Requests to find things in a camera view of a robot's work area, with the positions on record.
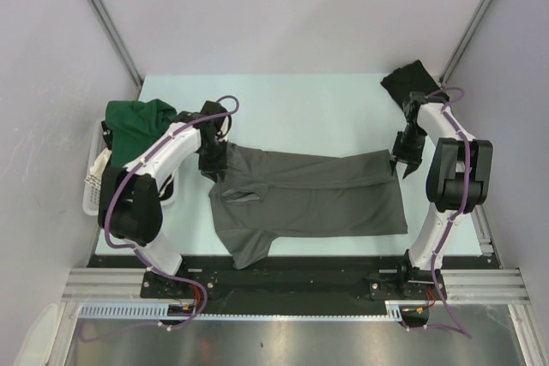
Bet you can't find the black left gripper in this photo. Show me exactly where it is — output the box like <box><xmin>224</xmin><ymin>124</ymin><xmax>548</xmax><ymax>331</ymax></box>
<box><xmin>197</xmin><ymin>137</ymin><xmax>229</xmax><ymax>183</ymax></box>

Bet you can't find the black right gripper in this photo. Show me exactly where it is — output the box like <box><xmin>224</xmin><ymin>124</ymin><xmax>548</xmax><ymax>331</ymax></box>
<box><xmin>389</xmin><ymin>123</ymin><xmax>427</xmax><ymax>176</ymax></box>

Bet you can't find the grey t-shirt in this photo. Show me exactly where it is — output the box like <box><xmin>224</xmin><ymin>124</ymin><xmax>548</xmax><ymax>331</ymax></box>
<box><xmin>209</xmin><ymin>144</ymin><xmax>408</xmax><ymax>269</ymax></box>

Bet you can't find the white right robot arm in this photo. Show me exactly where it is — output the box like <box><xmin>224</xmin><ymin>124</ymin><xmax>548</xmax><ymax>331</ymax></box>
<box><xmin>390</xmin><ymin>92</ymin><xmax>493</xmax><ymax>298</ymax></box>

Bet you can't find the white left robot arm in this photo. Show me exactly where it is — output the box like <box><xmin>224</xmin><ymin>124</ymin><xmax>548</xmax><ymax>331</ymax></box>
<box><xmin>98</xmin><ymin>95</ymin><xmax>239</xmax><ymax>297</ymax></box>

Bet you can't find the folded black t-shirt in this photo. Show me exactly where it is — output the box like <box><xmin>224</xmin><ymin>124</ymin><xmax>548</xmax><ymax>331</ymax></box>
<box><xmin>381</xmin><ymin>60</ymin><xmax>440</xmax><ymax>110</ymax></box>

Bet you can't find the green t-shirt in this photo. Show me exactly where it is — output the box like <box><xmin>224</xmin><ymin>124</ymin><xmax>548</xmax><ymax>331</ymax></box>
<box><xmin>105</xmin><ymin>99</ymin><xmax>178</xmax><ymax>167</ymax></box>

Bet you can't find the black t-shirt in basket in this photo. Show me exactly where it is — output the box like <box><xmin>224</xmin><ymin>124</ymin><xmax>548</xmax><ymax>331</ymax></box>
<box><xmin>100</xmin><ymin>120</ymin><xmax>113</xmax><ymax>151</ymax></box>

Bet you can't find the white printed t-shirt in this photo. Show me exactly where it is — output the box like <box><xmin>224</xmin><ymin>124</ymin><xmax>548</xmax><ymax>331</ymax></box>
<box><xmin>85</xmin><ymin>147</ymin><xmax>112</xmax><ymax>189</ymax></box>

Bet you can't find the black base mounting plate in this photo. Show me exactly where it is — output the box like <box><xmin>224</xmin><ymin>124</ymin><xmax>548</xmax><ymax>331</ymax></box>
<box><xmin>87</xmin><ymin>254</ymin><xmax>501</xmax><ymax>315</ymax></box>

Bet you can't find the aluminium frame rail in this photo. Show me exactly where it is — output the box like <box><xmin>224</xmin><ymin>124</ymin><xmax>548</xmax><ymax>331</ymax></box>
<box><xmin>63</xmin><ymin>268</ymin><xmax>530</xmax><ymax>305</ymax></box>

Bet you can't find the white slotted cable duct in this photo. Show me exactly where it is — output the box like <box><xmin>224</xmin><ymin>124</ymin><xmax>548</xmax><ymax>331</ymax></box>
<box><xmin>79</xmin><ymin>303</ymin><xmax>428</xmax><ymax>322</ymax></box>

